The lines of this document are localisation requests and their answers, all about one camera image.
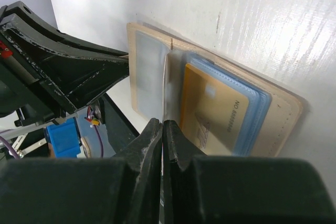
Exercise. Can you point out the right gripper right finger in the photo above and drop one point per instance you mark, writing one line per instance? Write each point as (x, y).
(181, 186)

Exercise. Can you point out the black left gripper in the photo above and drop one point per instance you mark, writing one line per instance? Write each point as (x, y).
(45, 71)

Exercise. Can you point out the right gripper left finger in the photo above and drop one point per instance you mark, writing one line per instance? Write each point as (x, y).
(126, 187)

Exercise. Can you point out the beige card holder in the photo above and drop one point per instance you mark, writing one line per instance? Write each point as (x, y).
(157, 65)

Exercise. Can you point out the blue plastic block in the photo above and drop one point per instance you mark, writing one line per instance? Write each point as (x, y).
(64, 139)

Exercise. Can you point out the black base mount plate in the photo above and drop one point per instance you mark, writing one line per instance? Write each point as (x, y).
(120, 130)

